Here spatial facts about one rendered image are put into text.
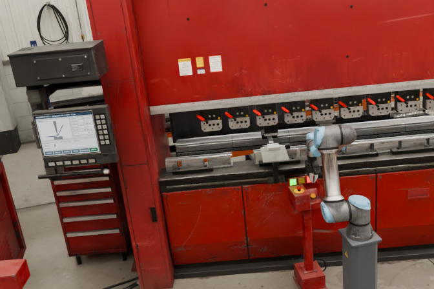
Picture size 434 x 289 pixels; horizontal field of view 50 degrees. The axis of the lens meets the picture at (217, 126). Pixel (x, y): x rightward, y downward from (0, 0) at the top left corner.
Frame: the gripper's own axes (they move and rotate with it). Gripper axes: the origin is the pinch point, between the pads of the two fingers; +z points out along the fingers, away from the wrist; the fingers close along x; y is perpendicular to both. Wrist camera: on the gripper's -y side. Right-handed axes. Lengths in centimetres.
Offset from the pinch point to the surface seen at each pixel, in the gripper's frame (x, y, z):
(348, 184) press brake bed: -30.5, 11.4, 14.3
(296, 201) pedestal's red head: 14.5, -6.0, 9.2
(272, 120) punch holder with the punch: 17, 35, -35
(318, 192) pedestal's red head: -4.4, 1.9, 10.6
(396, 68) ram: -68, 23, -64
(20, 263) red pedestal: 188, -31, 1
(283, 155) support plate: 15.2, 17.3, -14.7
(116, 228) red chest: 145, 65, 55
